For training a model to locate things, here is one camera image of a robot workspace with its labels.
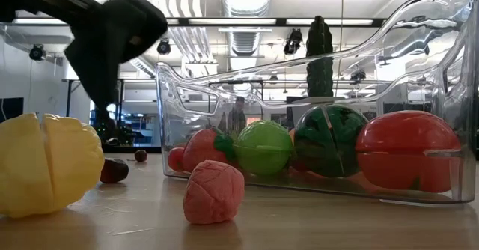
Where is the red toy strawberry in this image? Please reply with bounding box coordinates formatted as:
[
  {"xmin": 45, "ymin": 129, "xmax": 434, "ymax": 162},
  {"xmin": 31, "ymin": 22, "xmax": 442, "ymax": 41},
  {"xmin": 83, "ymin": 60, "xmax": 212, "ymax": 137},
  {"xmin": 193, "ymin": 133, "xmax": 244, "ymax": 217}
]
[{"xmin": 182, "ymin": 127, "xmax": 237, "ymax": 173}]

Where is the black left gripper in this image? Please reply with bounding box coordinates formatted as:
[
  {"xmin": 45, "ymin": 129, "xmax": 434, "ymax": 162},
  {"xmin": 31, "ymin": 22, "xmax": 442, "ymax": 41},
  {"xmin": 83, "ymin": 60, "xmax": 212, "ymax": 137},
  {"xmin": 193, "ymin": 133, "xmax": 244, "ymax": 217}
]
[{"xmin": 65, "ymin": 0, "xmax": 169, "ymax": 133}]

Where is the clear plastic container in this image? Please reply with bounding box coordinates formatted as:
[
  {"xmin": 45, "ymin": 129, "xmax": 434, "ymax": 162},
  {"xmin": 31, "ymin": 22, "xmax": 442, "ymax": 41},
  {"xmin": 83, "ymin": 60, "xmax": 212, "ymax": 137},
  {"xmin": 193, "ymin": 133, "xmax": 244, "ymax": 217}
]
[{"xmin": 154, "ymin": 0, "xmax": 479, "ymax": 205}]

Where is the pink toy raspberry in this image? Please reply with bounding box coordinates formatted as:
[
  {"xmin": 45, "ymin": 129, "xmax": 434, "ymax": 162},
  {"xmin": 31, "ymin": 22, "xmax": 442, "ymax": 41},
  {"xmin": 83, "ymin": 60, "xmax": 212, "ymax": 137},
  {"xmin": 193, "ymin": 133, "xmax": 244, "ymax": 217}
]
[{"xmin": 183, "ymin": 159, "xmax": 246, "ymax": 226}]

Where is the black metal stand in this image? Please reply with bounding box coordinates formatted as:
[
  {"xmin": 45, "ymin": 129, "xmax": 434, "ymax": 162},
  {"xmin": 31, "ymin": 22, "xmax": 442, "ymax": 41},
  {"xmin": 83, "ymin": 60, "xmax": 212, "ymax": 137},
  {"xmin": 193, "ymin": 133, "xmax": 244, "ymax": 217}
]
[{"xmin": 61, "ymin": 77, "xmax": 126, "ymax": 118}]

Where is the person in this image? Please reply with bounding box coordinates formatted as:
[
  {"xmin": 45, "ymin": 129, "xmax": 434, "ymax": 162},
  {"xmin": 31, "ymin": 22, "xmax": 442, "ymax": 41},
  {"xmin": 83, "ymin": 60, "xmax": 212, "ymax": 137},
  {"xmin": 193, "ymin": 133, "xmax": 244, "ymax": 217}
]
[{"xmin": 226, "ymin": 95, "xmax": 248, "ymax": 135}]

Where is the large red toy tomato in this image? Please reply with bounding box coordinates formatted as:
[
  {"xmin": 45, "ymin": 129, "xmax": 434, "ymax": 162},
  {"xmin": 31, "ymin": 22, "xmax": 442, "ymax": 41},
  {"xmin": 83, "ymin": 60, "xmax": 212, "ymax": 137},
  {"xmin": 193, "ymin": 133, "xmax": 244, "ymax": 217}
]
[{"xmin": 355, "ymin": 110, "xmax": 462, "ymax": 194}]

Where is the black ceiling spotlight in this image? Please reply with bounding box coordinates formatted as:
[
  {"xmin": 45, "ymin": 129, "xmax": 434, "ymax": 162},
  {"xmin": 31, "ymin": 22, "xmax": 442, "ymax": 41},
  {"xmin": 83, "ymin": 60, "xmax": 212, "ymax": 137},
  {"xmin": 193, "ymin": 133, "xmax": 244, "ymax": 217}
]
[
  {"xmin": 156, "ymin": 38, "xmax": 172, "ymax": 56},
  {"xmin": 283, "ymin": 28, "xmax": 305, "ymax": 56},
  {"xmin": 28, "ymin": 43, "xmax": 47, "ymax": 62}
]

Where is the black wall monitor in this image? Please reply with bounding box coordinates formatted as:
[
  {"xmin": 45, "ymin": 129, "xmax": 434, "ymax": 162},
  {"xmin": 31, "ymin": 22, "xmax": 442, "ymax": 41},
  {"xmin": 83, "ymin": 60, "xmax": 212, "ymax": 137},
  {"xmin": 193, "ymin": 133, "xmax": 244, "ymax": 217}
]
[{"xmin": 0, "ymin": 97, "xmax": 25, "ymax": 124}]

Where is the small red toy berry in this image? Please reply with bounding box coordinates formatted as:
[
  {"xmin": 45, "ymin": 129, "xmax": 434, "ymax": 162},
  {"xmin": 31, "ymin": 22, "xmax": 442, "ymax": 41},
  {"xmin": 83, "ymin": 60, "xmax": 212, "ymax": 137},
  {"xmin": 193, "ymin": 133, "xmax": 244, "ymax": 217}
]
[{"xmin": 167, "ymin": 146, "xmax": 187, "ymax": 173}]

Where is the yellow toy bell pepper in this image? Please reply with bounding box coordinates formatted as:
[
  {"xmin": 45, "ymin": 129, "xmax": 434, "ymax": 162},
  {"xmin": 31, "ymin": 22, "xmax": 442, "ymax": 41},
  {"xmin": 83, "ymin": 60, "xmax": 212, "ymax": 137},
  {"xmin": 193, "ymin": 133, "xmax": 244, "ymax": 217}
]
[{"xmin": 0, "ymin": 112, "xmax": 106, "ymax": 220}]

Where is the green toy lime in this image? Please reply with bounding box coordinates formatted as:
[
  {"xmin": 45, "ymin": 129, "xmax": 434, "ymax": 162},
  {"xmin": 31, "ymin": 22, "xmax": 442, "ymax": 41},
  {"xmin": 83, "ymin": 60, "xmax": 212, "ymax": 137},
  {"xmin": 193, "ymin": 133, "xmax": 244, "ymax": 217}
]
[{"xmin": 233, "ymin": 120, "xmax": 295, "ymax": 176}]

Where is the toy watermelon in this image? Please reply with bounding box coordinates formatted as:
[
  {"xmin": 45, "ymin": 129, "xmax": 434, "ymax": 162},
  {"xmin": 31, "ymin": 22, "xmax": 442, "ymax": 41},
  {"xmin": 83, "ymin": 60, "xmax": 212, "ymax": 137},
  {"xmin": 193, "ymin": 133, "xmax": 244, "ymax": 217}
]
[{"xmin": 293, "ymin": 103, "xmax": 370, "ymax": 179}]

